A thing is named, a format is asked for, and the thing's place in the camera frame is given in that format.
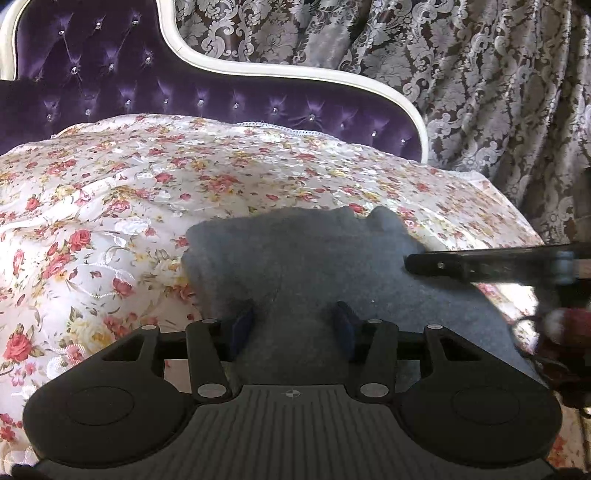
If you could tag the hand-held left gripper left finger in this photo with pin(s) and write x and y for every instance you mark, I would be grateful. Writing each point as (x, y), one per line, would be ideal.
(242, 330)

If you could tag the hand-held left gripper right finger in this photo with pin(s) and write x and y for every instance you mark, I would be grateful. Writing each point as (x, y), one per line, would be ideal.
(345, 330)

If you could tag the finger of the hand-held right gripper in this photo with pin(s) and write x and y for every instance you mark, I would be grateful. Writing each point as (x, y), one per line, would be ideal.
(485, 265)

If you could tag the grey argyle sweater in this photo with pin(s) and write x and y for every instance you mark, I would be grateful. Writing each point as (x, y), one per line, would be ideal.
(314, 258)

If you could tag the floral bedspread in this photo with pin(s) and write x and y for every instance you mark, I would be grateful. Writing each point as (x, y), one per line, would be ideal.
(115, 194)

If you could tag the purple tufted headboard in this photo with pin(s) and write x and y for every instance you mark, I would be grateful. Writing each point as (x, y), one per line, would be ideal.
(115, 69)

